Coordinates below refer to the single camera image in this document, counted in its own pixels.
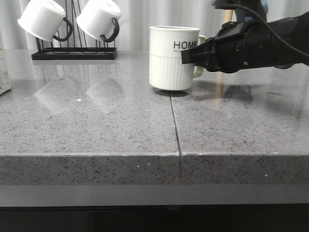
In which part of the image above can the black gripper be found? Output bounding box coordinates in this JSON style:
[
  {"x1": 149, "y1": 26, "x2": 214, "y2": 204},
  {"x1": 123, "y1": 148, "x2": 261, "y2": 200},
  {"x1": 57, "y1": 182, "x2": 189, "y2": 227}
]
[{"x1": 181, "y1": 21, "x2": 294, "y2": 73}]

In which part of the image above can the cream HOME mug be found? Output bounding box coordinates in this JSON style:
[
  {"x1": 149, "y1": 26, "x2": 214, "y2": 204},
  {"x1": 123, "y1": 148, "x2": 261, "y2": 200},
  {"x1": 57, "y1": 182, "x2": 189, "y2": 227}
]
[{"x1": 149, "y1": 26, "x2": 206, "y2": 91}]

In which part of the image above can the whole milk carton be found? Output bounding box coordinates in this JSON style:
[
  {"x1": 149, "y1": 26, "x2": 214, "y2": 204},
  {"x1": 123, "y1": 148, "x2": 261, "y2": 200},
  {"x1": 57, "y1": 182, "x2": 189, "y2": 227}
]
[{"x1": 0, "y1": 34, "x2": 12, "y2": 95}]

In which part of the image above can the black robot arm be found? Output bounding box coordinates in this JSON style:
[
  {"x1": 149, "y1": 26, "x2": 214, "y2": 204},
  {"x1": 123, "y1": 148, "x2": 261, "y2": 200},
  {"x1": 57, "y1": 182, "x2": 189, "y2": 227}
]
[{"x1": 181, "y1": 13, "x2": 309, "y2": 73}]

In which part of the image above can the wooden mug tree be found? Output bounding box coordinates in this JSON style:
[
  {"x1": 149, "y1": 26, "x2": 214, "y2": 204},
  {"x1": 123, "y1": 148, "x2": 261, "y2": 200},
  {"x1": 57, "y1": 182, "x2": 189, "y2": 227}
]
[{"x1": 223, "y1": 10, "x2": 234, "y2": 24}]

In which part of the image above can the blue enamel mug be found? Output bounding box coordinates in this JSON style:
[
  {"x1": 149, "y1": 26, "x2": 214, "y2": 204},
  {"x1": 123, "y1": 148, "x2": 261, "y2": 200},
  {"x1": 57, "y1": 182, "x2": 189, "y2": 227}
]
[{"x1": 261, "y1": 0, "x2": 268, "y2": 14}]

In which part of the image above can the right white hanging mug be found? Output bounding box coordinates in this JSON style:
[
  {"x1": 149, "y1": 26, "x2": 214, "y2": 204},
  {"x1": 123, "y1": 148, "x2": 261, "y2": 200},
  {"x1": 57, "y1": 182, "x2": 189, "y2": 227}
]
[{"x1": 76, "y1": 0, "x2": 121, "y2": 43}]

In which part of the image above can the white hanging mug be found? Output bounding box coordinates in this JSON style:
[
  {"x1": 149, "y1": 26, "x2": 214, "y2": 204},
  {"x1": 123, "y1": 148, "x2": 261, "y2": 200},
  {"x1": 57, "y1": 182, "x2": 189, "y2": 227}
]
[
  {"x1": 76, "y1": 0, "x2": 121, "y2": 43},
  {"x1": 17, "y1": 0, "x2": 73, "y2": 42}
]

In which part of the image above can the left white hanging mug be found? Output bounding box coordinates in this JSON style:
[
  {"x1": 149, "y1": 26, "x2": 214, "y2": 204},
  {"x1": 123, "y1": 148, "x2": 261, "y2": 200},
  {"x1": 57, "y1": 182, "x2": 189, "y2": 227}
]
[{"x1": 17, "y1": 0, "x2": 73, "y2": 42}]

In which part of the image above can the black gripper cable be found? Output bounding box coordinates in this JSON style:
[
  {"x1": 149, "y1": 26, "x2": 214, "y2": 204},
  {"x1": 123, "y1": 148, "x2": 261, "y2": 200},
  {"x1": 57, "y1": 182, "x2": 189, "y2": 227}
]
[{"x1": 213, "y1": 3, "x2": 309, "y2": 58}]

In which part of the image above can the black wire mug rack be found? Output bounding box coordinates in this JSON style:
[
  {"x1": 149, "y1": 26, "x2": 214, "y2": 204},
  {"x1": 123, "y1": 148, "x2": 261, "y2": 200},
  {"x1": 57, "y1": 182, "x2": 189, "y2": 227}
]
[{"x1": 31, "y1": 0, "x2": 117, "y2": 60}]

